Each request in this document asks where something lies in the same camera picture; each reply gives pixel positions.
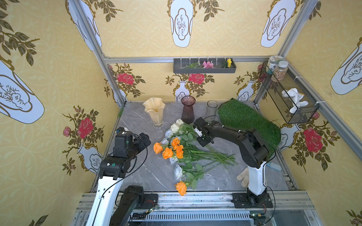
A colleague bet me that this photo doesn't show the cream white rose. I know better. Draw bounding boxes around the cream white rose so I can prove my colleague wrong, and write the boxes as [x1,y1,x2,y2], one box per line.
[169,123,197,146]
[176,119,198,141]

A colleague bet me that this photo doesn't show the orange marigold flower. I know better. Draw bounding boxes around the orange marigold flower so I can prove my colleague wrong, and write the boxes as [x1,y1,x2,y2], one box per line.
[171,137,181,150]

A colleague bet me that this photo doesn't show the orange rose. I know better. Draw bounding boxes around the orange rose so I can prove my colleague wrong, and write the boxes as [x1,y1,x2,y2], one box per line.
[175,162,221,196]
[153,142,164,154]
[162,147,173,160]

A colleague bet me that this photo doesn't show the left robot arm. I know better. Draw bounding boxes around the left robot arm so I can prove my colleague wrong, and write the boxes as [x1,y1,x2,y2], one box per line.
[86,127,151,226]

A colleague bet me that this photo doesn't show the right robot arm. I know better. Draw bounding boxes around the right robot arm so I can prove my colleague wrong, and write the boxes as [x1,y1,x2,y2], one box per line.
[193,117,270,196]

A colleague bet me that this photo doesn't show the clear glass vase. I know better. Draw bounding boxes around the clear glass vase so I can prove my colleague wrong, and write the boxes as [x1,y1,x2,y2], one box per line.
[205,100,218,121]

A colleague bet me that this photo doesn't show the purple ribbed glass vase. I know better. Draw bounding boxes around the purple ribbed glass vase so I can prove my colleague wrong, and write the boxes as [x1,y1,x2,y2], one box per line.
[181,96,196,124]

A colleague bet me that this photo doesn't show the green artificial grass mat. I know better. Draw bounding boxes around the green artificial grass mat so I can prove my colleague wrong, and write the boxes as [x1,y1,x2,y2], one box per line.
[218,98,281,159]

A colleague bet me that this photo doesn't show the pale blue white rose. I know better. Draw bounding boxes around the pale blue white rose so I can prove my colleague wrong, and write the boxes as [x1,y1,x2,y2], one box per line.
[165,129,173,139]

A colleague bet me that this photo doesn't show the cream wavy glass vase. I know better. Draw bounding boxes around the cream wavy glass vase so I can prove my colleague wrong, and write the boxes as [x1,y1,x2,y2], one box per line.
[143,98,166,128]

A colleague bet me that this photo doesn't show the beige work glove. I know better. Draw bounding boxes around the beige work glove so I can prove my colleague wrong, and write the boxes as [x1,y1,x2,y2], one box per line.
[236,167,249,188]

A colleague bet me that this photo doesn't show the pink flower in tray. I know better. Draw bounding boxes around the pink flower in tray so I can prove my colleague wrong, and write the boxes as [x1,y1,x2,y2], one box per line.
[202,61,214,69]

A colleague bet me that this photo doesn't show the yellow flower in tray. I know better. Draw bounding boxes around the yellow flower in tray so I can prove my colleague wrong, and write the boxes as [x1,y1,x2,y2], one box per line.
[226,58,232,68]

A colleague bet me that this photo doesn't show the jar of coloured beads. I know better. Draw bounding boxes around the jar of coloured beads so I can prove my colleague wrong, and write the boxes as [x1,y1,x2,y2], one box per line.
[271,61,289,82]

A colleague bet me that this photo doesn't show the white plush toy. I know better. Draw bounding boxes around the white plush toy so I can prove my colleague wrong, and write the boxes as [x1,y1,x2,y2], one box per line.
[281,88,309,114]

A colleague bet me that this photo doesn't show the glass jar with label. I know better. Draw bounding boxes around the glass jar with label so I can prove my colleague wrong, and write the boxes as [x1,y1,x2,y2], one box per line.
[266,55,284,74]

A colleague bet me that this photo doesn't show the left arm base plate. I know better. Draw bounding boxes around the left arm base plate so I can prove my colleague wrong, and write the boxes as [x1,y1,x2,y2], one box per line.
[120,193,158,210]

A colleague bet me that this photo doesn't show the grey wall planter tray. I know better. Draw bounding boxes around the grey wall planter tray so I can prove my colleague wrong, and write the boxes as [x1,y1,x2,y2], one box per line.
[173,57,237,74]

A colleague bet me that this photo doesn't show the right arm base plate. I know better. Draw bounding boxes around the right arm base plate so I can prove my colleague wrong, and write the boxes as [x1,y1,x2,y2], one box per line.
[231,193,274,209]

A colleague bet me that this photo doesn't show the black wire wall basket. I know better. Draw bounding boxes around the black wire wall basket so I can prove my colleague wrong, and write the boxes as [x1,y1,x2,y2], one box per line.
[259,62,319,124]

